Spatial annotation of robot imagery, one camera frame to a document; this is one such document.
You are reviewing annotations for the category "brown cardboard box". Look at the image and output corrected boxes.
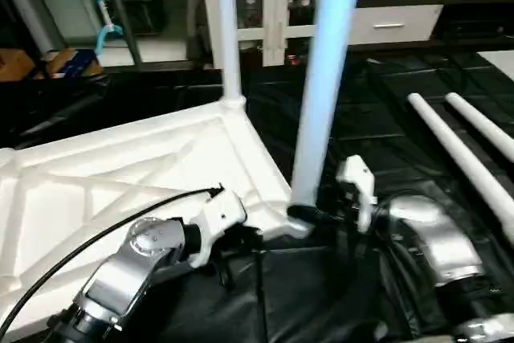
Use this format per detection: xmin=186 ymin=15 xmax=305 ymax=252
xmin=0 ymin=49 xmax=38 ymax=82

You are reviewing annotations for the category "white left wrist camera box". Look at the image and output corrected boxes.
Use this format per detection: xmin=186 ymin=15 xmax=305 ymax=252
xmin=190 ymin=190 xmax=248 ymax=268

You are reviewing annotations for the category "blue plastic bag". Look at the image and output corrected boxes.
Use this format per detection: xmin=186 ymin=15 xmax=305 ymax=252
xmin=47 ymin=47 xmax=105 ymax=79

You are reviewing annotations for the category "light blue hooked pole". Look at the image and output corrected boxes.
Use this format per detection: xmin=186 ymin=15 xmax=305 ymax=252
xmin=80 ymin=0 xmax=123 ymax=56

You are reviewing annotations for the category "black work mat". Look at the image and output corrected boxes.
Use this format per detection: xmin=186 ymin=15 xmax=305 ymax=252
xmin=0 ymin=50 xmax=514 ymax=343

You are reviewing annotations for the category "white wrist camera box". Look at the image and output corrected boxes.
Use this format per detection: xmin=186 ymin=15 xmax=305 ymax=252
xmin=335 ymin=155 xmax=377 ymax=233
xmin=190 ymin=190 xmax=248 ymax=268

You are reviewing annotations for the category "white glass-door cabinet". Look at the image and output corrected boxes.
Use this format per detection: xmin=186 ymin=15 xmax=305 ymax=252
xmin=199 ymin=0 xmax=338 ymax=67

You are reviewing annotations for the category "white plastic table leg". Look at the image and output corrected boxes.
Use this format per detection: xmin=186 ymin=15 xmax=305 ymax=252
xmin=288 ymin=0 xmax=365 ymax=210
xmin=444 ymin=92 xmax=514 ymax=164
xmin=406 ymin=93 xmax=514 ymax=246
xmin=214 ymin=0 xmax=247 ymax=112

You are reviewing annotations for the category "white flat board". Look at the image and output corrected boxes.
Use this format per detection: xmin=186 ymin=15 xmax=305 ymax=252
xmin=477 ymin=49 xmax=514 ymax=82

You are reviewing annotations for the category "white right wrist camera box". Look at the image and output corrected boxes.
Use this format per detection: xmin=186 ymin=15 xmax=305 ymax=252
xmin=335 ymin=155 xmax=377 ymax=233

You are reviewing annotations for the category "white drawer unit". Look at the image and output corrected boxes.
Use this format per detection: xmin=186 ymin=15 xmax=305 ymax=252
xmin=347 ymin=4 xmax=445 ymax=46

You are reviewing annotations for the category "white plastic table top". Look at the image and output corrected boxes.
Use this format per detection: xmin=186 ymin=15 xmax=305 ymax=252
xmin=0 ymin=96 xmax=316 ymax=336

